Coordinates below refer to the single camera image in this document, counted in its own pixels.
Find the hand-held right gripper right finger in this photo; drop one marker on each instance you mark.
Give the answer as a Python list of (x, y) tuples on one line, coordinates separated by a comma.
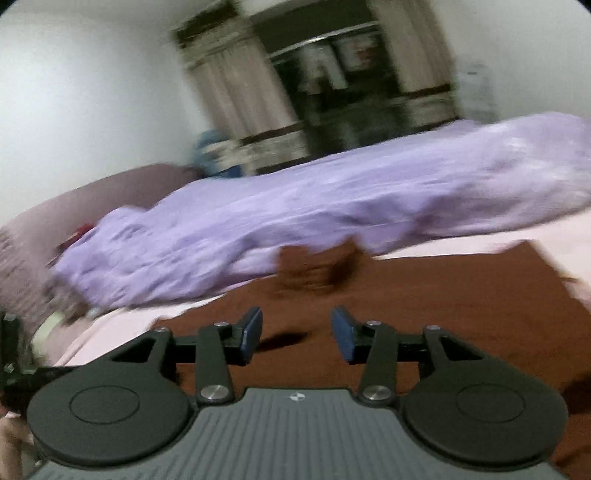
[(342, 333)]

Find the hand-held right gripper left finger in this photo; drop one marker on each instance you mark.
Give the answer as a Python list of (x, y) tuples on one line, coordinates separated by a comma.
[(251, 333)]

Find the brown garment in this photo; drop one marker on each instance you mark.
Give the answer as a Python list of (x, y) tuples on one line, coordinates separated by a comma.
[(461, 295)]

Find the person's left forearm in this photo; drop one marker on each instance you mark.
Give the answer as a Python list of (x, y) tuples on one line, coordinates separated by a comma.
[(10, 443)]

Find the blue pile of clothes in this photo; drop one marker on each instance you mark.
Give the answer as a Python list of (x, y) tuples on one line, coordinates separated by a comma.
[(214, 154)]

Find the closet with hanging clothes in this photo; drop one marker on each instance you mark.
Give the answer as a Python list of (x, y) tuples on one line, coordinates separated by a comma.
[(341, 92)]

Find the red cloth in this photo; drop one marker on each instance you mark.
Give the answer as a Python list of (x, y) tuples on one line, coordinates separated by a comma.
[(78, 234)]

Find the purple quilt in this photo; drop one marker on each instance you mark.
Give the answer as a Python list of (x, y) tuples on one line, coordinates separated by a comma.
[(300, 207)]

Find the mauve quilted pillow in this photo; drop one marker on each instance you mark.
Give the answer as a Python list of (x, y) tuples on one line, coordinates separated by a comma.
[(51, 207)]

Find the beige striped curtain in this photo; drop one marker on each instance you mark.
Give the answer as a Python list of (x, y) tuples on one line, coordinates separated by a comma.
[(231, 92), (415, 55)]

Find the white covered fan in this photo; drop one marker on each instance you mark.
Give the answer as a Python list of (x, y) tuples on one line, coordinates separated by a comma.
[(475, 92)]

